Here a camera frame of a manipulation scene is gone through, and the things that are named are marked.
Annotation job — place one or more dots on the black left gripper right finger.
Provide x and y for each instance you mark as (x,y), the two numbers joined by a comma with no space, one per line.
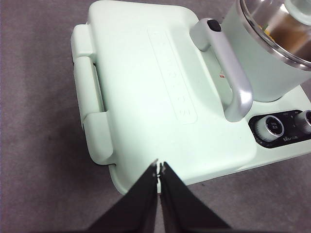
(184,208)

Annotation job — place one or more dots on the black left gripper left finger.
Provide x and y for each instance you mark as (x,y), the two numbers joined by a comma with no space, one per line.
(136,208)

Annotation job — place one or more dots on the green breakfast machine base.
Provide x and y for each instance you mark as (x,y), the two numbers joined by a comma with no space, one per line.
(279,155)

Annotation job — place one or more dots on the silver control knob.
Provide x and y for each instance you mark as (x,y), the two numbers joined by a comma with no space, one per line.
(269,127)
(306,121)

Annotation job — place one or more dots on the glass pot lid green knob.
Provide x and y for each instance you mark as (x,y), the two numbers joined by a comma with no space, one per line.
(291,14)

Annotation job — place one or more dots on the yellow toy pumpkin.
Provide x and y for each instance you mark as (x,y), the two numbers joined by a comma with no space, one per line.
(268,31)

